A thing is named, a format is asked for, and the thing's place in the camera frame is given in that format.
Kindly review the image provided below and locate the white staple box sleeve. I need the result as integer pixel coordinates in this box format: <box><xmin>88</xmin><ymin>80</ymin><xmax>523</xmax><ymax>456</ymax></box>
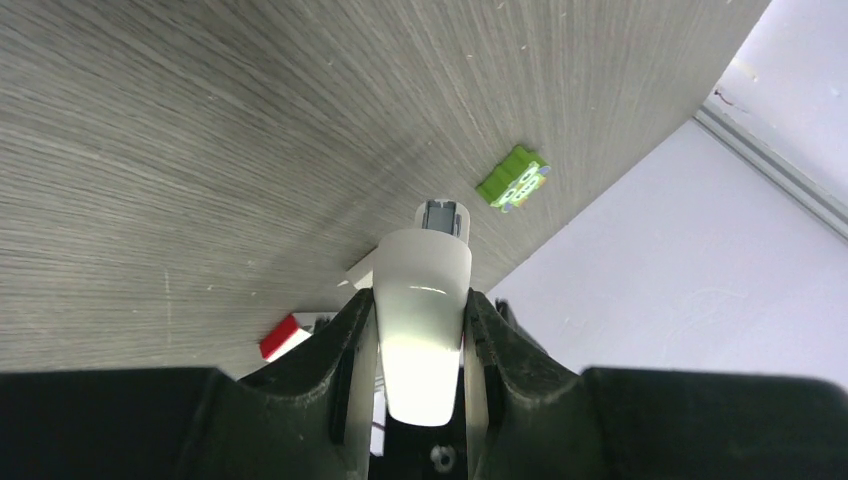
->
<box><xmin>346</xmin><ymin>250</ymin><xmax>376</xmax><ymax>290</ymax></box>

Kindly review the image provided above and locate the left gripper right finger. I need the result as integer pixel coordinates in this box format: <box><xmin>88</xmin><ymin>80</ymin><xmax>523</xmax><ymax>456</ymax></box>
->
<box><xmin>464</xmin><ymin>291</ymin><xmax>847</xmax><ymax>479</ymax></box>

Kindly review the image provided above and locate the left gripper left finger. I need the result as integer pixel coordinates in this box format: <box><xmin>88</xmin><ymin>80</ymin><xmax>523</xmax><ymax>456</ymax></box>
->
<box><xmin>1</xmin><ymin>289</ymin><xmax>375</xmax><ymax>479</ymax></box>

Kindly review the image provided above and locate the red staple box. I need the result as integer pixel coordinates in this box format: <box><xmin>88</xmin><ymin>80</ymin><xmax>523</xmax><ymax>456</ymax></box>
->
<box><xmin>259</xmin><ymin>312</ymin><xmax>336</xmax><ymax>363</ymax></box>

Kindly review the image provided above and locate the green owl eraser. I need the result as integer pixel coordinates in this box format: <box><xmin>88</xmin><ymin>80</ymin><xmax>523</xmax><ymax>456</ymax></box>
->
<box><xmin>475</xmin><ymin>145</ymin><xmax>551</xmax><ymax>213</ymax></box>

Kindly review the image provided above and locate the white stapler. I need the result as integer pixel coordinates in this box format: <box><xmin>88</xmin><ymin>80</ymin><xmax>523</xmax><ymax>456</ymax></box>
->
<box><xmin>372</xmin><ymin>199</ymin><xmax>472</xmax><ymax>427</ymax></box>

